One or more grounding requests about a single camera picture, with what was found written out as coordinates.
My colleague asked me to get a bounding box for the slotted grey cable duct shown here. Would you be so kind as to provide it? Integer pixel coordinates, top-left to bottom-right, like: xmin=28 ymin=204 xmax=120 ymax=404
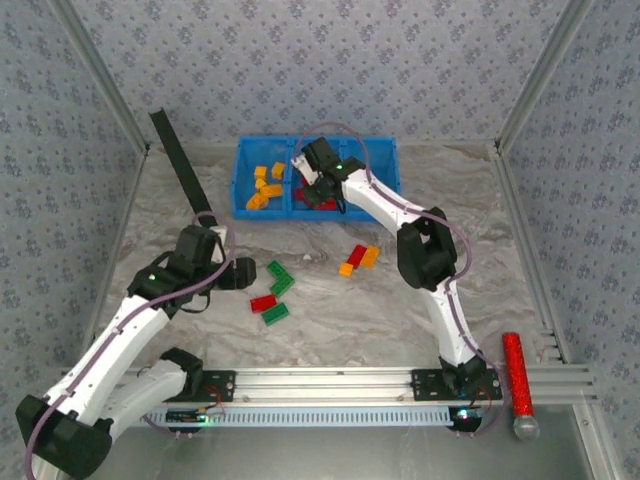
xmin=149 ymin=405 xmax=454 ymax=428

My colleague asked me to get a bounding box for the black cable loop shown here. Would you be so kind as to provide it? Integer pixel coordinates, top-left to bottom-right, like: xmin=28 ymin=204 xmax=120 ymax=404
xmin=182 ymin=292 xmax=214 ymax=314

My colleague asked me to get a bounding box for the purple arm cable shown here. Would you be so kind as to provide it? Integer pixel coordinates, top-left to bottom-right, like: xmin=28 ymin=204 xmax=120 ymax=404
xmin=23 ymin=210 xmax=236 ymax=480
xmin=292 ymin=122 xmax=505 ymax=437

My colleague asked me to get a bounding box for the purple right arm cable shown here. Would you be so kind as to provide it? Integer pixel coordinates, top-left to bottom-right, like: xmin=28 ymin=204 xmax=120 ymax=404
xmin=292 ymin=122 xmax=505 ymax=437

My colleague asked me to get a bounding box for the blue three-compartment bin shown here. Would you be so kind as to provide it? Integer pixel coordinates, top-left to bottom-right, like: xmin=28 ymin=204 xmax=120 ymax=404
xmin=232 ymin=134 xmax=403 ymax=221

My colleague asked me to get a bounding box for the aluminium frame post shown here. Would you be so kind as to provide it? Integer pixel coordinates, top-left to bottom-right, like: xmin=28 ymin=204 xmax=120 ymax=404
xmin=49 ymin=0 xmax=152 ymax=154
xmin=492 ymin=0 xmax=601 ymax=154

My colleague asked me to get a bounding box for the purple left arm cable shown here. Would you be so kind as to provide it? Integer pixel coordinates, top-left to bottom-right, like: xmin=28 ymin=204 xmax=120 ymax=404
xmin=23 ymin=210 xmax=236 ymax=480

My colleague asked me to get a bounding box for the aluminium frame side rail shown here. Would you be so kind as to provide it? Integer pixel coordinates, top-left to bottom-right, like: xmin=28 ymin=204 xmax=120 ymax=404
xmin=490 ymin=142 xmax=571 ymax=366

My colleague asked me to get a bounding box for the black cable duct bar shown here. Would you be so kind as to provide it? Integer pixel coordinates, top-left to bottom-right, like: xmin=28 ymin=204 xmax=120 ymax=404
xmin=149 ymin=108 xmax=214 ymax=221

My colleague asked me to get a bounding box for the small circuit board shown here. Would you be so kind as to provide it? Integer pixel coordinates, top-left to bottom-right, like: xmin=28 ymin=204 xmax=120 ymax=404
xmin=448 ymin=405 xmax=485 ymax=434
xmin=166 ymin=407 xmax=226 ymax=426

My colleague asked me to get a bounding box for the red glitter toy microphone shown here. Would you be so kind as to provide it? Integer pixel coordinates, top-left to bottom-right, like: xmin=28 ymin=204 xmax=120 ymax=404
xmin=501 ymin=332 xmax=541 ymax=442

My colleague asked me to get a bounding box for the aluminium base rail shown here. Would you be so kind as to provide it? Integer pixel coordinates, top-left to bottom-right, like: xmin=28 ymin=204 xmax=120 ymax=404
xmin=59 ymin=366 xmax=599 ymax=405

